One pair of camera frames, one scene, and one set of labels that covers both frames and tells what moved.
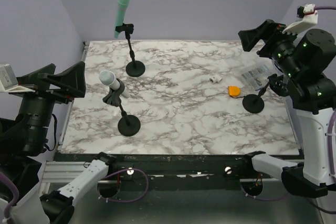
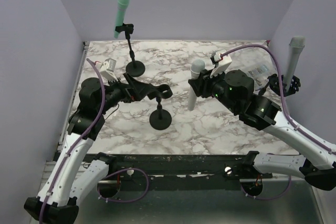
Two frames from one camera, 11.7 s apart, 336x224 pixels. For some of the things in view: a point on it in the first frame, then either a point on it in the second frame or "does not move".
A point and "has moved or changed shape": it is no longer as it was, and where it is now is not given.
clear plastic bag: x=258 y=75 does not move
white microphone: x=108 y=77 has moved or changed shape
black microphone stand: x=128 y=125 → x=160 y=119
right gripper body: x=279 y=43 → x=215 y=85
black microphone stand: x=134 y=68 does not move
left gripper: x=72 y=81 → x=135 y=89
